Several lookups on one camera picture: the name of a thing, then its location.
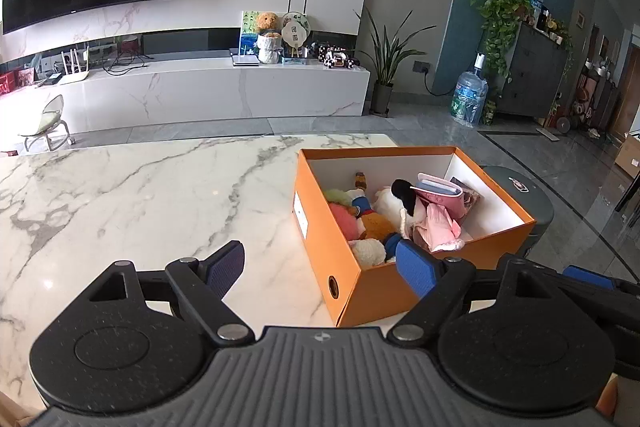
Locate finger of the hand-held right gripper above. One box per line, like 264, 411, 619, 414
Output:
550, 265, 640, 309

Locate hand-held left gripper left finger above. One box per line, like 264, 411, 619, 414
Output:
82, 240, 257, 349

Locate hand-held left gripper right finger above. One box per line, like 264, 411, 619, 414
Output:
386, 239, 566, 344

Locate pink cloth doll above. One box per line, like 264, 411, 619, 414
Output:
412, 202, 465, 254

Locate orange cardboard box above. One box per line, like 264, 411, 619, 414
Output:
292, 146, 537, 329

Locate cream fluffy plush toy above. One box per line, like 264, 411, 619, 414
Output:
348, 237, 387, 271

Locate black and white plush dog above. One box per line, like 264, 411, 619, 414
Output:
374, 179, 417, 235

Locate pink fabric pouch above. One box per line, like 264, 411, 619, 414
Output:
412, 179, 482, 233

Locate white and blue case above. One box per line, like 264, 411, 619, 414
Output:
416, 173, 464, 198

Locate orange brown plush toy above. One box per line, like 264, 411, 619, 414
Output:
359, 213, 397, 244

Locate blue plush toy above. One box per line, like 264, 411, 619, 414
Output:
350, 187, 377, 220

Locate pink plush toy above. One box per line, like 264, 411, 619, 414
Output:
329, 204, 365, 242

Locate grey round trash can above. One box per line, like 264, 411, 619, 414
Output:
481, 165, 555, 259

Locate green plush toy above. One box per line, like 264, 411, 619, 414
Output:
322, 189, 359, 208

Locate brown cardboard carton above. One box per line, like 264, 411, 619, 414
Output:
613, 131, 640, 178

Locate small brown bear figure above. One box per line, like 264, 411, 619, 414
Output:
572, 99, 592, 128

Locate white marble television console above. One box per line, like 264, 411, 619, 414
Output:
0, 56, 371, 144

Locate large blue water bottle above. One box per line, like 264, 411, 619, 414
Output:
452, 51, 490, 128

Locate potted long-leaf plant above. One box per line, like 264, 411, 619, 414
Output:
353, 6, 437, 118

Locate dark grey drawer cabinet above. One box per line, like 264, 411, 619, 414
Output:
497, 20, 572, 118

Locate black and white toy cars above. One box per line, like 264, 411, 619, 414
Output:
314, 42, 362, 70

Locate green and blue painting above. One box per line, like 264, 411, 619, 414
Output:
240, 10, 264, 56

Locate white baby rocker chair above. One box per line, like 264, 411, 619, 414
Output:
18, 94, 77, 153

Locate white wifi router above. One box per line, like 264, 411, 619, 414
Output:
59, 48, 90, 83

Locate round paper fan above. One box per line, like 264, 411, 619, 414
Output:
280, 11, 311, 58

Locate brown teddy bear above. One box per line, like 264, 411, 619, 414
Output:
255, 11, 280, 34

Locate trailing pothos plant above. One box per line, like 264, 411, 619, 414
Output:
466, 0, 532, 84

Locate red gift boxes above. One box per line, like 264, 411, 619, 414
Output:
0, 66, 37, 98

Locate black cables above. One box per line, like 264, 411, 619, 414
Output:
102, 49, 151, 75

